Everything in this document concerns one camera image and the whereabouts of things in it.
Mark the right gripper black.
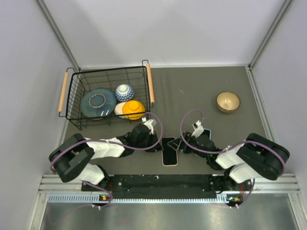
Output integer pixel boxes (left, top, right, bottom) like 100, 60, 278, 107
167, 131, 209, 160

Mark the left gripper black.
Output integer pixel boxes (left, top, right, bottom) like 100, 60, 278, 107
135, 131, 164, 153

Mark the black smartphone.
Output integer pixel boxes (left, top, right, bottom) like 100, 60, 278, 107
162, 138, 177, 165

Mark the pink phone case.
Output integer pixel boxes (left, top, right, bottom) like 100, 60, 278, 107
161, 136, 179, 167

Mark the light blue phone case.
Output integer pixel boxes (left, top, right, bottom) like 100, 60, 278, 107
201, 128, 213, 142

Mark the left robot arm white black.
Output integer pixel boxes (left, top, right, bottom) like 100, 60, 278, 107
48, 123, 163, 190

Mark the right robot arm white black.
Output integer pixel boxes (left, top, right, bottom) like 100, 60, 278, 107
166, 130, 290, 190

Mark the yellow bowl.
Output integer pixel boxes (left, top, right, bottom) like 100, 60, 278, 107
122, 100, 145, 120

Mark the cream white bowl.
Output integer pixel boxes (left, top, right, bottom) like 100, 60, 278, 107
114, 102, 126, 119

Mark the blue white patterned bowl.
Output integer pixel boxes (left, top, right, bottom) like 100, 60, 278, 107
115, 84, 134, 102

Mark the dark blue ceramic plate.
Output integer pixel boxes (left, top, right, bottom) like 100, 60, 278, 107
80, 88, 117, 118

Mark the gold brown bowl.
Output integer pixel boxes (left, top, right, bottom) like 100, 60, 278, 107
216, 92, 241, 113

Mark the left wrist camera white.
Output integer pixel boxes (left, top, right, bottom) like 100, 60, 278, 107
142, 117, 157, 135

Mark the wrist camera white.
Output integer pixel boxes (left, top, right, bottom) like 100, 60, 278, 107
142, 117, 157, 135
191, 120, 204, 138

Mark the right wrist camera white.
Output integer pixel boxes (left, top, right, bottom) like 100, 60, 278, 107
191, 120, 204, 138

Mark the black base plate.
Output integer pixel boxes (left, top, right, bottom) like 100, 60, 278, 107
81, 173, 255, 199

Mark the right wooden basket handle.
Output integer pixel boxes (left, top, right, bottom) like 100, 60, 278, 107
146, 63, 155, 103

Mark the wooden basket handle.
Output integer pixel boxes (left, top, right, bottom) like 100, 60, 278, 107
146, 63, 155, 103
58, 71, 69, 113

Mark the black wire basket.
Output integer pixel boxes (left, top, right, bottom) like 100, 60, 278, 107
58, 60, 155, 130

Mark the left wooden basket handle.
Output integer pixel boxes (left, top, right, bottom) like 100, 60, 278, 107
58, 71, 69, 113

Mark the white slotted cable duct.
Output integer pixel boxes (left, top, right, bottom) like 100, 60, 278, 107
48, 194, 242, 204

